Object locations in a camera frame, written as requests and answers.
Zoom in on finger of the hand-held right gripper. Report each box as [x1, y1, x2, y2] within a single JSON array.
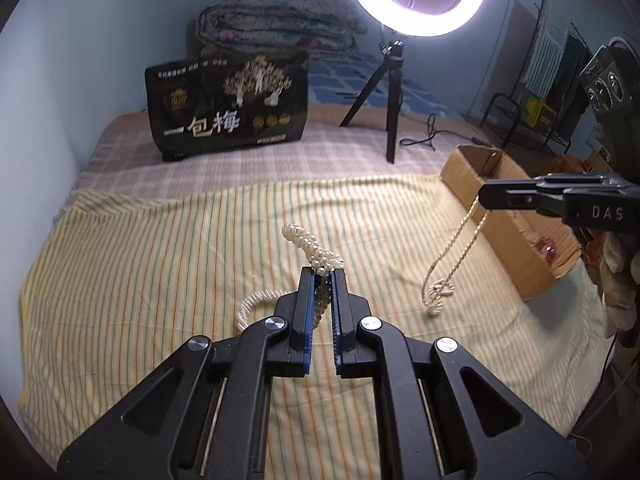
[[477, 178, 568, 218], [532, 172, 621, 192]]

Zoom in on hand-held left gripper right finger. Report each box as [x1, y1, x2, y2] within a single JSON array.
[[330, 268, 586, 480]]

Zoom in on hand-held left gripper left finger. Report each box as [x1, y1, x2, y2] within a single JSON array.
[[57, 266, 318, 480]]

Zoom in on cardboard box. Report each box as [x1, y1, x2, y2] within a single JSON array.
[[440, 144, 583, 301]]

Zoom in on thick pearl necklace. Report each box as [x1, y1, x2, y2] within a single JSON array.
[[235, 222, 347, 333]]

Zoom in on thin pearl necklace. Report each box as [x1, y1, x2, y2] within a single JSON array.
[[421, 197, 493, 317]]

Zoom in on dark hanging clothes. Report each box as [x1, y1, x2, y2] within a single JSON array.
[[547, 35, 593, 141]]

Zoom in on yellow box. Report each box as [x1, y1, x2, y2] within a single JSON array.
[[525, 97, 556, 128]]

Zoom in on white striped towel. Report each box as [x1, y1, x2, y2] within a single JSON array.
[[522, 5, 571, 101]]

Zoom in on black clothes rack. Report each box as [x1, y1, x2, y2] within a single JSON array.
[[480, 0, 601, 156]]

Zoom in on beige plush toy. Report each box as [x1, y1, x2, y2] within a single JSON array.
[[600, 232, 640, 331]]

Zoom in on brown cardboard panel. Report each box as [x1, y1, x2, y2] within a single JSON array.
[[470, 0, 538, 116]]

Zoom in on black tripod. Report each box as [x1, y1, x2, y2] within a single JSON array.
[[340, 39, 407, 163]]

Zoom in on yellow striped sheet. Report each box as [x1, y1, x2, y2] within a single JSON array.
[[17, 172, 621, 471]]

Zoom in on blue patterned bed sheet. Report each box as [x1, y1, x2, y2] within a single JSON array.
[[305, 55, 466, 121]]

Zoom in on black printed gift box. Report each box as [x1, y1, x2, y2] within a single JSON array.
[[145, 51, 310, 162]]

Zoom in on checkered blanket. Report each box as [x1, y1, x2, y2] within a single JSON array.
[[65, 105, 501, 201]]

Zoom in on folded floral quilt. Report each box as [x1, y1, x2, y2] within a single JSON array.
[[186, 0, 368, 58]]

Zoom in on red cord pendant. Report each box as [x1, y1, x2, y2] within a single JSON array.
[[532, 237, 558, 266]]

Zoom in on black power cable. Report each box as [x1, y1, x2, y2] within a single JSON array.
[[400, 112, 493, 150]]

